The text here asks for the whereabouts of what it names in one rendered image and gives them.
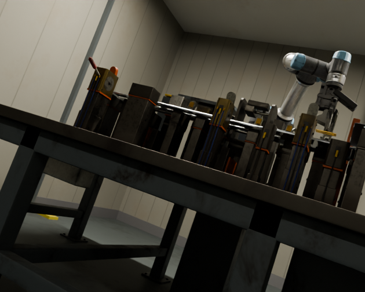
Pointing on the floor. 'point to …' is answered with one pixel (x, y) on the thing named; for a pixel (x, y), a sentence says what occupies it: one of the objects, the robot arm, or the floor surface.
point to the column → (208, 256)
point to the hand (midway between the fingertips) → (327, 128)
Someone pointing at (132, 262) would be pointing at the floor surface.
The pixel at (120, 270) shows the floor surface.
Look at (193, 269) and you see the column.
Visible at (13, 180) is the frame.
